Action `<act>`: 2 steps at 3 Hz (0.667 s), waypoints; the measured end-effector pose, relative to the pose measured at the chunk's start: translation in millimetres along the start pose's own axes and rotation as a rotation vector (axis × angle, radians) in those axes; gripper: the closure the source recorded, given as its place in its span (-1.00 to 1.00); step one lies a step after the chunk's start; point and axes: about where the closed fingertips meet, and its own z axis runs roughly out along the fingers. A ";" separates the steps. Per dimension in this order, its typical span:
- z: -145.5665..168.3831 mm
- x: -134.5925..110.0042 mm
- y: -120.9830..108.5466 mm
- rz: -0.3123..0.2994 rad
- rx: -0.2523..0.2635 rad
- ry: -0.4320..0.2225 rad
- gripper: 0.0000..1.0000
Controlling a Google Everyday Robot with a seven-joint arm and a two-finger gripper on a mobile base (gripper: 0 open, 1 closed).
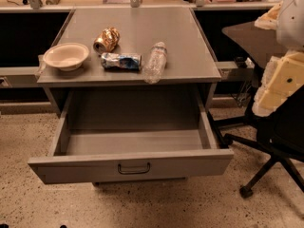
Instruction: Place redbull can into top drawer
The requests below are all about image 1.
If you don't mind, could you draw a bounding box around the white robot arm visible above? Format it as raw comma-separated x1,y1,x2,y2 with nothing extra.
252,0,304,117

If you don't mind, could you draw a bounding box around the clear plastic water bottle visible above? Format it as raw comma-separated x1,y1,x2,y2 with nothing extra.
142,42,167,84

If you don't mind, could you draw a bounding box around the open grey top drawer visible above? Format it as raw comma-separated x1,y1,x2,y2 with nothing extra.
28,85,234,184

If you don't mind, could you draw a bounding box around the black drawer handle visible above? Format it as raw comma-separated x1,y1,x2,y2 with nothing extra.
117,162,151,175

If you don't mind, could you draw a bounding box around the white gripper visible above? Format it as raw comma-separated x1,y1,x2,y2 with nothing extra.
254,2,304,111

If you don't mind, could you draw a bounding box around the white paper bowl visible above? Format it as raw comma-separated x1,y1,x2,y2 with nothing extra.
43,43,89,71

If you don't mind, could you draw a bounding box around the black office chair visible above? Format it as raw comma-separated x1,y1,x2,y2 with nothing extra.
212,20,304,200

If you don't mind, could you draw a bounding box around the grey drawer cabinet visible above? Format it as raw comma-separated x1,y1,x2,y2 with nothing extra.
38,7,220,106

